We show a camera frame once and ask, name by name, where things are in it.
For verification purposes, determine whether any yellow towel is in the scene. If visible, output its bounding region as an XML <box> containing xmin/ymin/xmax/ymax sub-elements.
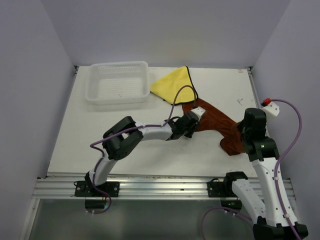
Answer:
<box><xmin>150</xmin><ymin>66</ymin><xmax>199</xmax><ymax>105</ymax></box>

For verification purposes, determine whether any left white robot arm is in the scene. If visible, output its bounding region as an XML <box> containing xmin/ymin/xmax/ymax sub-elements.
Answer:
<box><xmin>85</xmin><ymin>107</ymin><xmax>206</xmax><ymax>197</ymax></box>

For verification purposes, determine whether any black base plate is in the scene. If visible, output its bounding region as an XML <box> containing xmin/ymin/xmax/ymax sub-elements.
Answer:
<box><xmin>206</xmin><ymin>178</ymin><xmax>237</xmax><ymax>198</ymax></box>
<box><xmin>73</xmin><ymin>180</ymin><xmax>120</xmax><ymax>198</ymax></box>

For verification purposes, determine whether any aluminium mounting rail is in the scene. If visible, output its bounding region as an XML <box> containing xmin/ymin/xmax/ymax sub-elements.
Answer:
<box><xmin>32</xmin><ymin>174</ymin><xmax>293</xmax><ymax>201</ymax></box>

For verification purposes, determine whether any white plastic basket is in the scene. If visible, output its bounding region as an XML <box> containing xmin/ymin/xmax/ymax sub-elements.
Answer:
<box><xmin>84</xmin><ymin>61</ymin><xmax>150</xmax><ymax>106</ymax></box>

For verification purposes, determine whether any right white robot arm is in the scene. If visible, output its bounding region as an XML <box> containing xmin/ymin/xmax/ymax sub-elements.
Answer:
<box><xmin>222</xmin><ymin>108</ymin><xmax>309</xmax><ymax>240</ymax></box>

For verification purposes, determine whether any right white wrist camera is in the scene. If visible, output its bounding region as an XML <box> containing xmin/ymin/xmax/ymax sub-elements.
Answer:
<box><xmin>261</xmin><ymin>98</ymin><xmax>280</xmax><ymax>119</ymax></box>

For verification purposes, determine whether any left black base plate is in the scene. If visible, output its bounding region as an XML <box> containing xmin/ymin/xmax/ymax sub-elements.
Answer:
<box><xmin>73</xmin><ymin>180</ymin><xmax>120</xmax><ymax>198</ymax></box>

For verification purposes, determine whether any brown towel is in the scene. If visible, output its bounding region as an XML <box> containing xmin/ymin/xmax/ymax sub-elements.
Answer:
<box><xmin>196</xmin><ymin>98</ymin><xmax>245</xmax><ymax>156</ymax></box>

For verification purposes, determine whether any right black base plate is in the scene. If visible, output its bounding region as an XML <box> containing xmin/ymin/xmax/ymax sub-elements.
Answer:
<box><xmin>206</xmin><ymin>178</ymin><xmax>237</xmax><ymax>198</ymax></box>

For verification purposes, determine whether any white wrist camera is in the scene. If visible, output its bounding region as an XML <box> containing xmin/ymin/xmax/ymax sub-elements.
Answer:
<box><xmin>261</xmin><ymin>98</ymin><xmax>280</xmax><ymax>119</ymax></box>
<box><xmin>191</xmin><ymin>107</ymin><xmax>206</xmax><ymax>120</ymax></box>

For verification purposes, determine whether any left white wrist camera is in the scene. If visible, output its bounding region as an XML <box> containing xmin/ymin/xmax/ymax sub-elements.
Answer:
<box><xmin>191</xmin><ymin>107</ymin><xmax>206</xmax><ymax>120</ymax></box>

